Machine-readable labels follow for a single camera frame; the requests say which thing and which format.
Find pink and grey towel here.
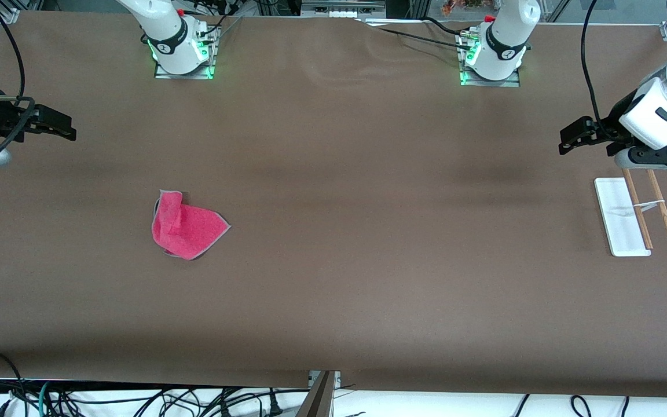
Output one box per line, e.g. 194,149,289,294
151,189,231,261

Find white rack with wooden rods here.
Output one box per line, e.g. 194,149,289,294
594,168,667,257

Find white power strip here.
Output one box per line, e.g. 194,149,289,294
300,0,387,19

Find left arm black gripper cable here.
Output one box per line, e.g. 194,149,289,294
580,0,619,141

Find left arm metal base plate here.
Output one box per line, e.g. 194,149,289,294
458,29,521,87

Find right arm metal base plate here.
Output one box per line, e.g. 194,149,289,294
154,26,219,80

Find black cable to arm base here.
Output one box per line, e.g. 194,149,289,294
362,16,474,50

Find black cable with plug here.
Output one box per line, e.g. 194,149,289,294
255,389,283,417

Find grey table frame leg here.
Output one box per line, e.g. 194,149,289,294
296,371,341,417

